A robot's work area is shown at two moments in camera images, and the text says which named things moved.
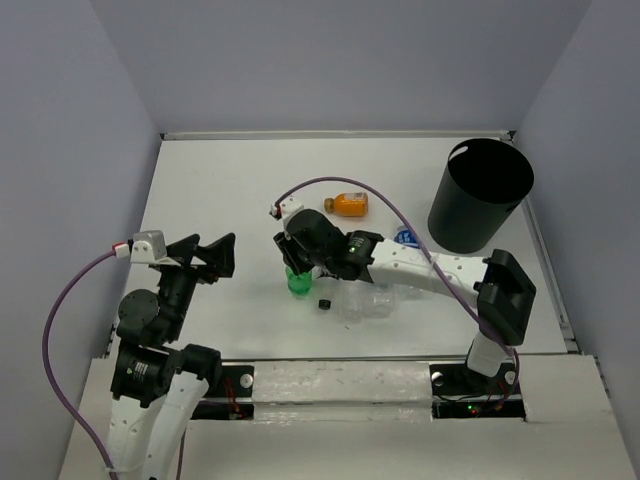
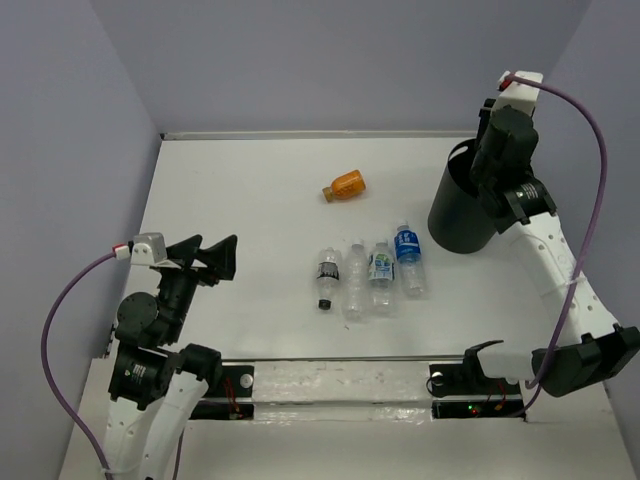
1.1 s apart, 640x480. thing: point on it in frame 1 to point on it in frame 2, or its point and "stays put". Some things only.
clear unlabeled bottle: x=355 y=303 stays put
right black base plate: x=457 y=392 stays put
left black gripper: x=220 y=256 stays put
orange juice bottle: x=348 y=204 to x=345 y=186
